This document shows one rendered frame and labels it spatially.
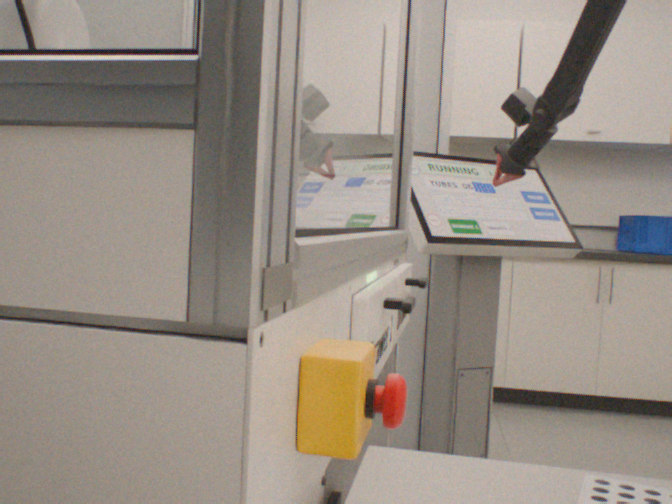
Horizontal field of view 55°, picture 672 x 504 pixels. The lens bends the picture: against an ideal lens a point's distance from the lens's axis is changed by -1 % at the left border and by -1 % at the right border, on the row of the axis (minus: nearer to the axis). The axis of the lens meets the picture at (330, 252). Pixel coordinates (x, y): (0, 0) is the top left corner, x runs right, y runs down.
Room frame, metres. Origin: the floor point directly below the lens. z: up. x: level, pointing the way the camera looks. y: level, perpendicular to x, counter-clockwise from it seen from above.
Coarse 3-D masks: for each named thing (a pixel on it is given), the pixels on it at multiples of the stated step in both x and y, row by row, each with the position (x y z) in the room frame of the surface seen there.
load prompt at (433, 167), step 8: (424, 160) 1.74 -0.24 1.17; (432, 160) 1.76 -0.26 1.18; (424, 168) 1.72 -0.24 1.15; (432, 168) 1.74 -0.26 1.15; (440, 168) 1.75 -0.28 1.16; (448, 168) 1.76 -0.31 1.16; (456, 168) 1.78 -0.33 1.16; (464, 168) 1.79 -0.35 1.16; (472, 168) 1.81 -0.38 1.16; (480, 168) 1.82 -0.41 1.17; (488, 168) 1.84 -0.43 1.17; (456, 176) 1.76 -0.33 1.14; (464, 176) 1.77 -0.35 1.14; (472, 176) 1.78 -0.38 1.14; (480, 176) 1.80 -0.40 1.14; (488, 176) 1.81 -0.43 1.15
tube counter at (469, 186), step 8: (464, 184) 1.75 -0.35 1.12; (472, 184) 1.76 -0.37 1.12; (480, 184) 1.77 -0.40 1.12; (488, 184) 1.79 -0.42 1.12; (504, 184) 1.82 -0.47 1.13; (472, 192) 1.74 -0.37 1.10; (480, 192) 1.75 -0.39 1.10; (488, 192) 1.77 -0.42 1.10; (496, 192) 1.78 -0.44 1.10; (504, 192) 1.80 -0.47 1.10; (512, 192) 1.81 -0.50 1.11
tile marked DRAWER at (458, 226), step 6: (450, 222) 1.62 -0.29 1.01; (456, 222) 1.63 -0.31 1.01; (462, 222) 1.64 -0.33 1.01; (468, 222) 1.65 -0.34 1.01; (474, 222) 1.66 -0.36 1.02; (456, 228) 1.62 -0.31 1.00; (462, 228) 1.62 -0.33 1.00; (468, 228) 1.63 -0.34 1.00; (474, 228) 1.64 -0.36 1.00; (480, 228) 1.65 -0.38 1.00; (474, 234) 1.63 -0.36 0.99; (480, 234) 1.64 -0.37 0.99
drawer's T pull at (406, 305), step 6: (384, 300) 0.79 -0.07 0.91; (390, 300) 0.79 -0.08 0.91; (396, 300) 0.79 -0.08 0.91; (402, 300) 0.79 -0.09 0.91; (408, 300) 0.78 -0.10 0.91; (414, 300) 0.81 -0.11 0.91; (384, 306) 0.79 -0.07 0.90; (390, 306) 0.79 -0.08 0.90; (396, 306) 0.79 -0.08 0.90; (402, 306) 0.76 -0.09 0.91; (408, 306) 0.76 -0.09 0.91; (414, 306) 0.81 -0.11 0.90; (402, 312) 0.76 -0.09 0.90; (408, 312) 0.76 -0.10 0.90
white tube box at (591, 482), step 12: (588, 480) 0.53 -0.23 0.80; (600, 480) 0.54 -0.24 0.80; (612, 480) 0.54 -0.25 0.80; (588, 492) 0.51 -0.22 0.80; (600, 492) 0.52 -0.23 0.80; (612, 492) 0.51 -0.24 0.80; (624, 492) 0.51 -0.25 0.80; (636, 492) 0.51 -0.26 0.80; (648, 492) 0.52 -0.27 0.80; (660, 492) 0.52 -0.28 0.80
